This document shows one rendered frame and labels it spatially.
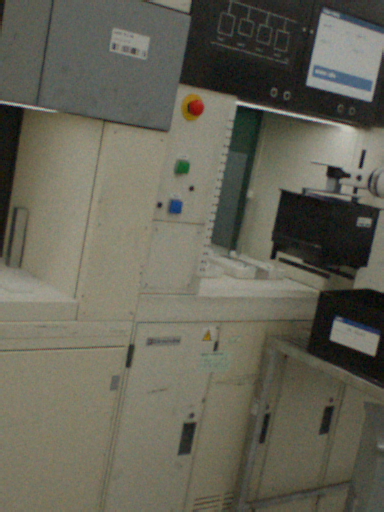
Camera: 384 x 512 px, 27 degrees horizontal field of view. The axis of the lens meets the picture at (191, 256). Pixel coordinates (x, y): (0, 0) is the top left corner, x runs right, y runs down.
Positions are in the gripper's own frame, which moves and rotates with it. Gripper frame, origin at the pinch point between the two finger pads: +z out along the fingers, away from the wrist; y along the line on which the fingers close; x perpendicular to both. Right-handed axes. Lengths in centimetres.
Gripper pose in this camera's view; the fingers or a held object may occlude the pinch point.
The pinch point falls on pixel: (336, 172)
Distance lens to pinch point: 237.8
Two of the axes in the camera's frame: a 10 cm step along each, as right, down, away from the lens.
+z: -6.0, -2.4, 7.6
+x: 1.9, -9.7, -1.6
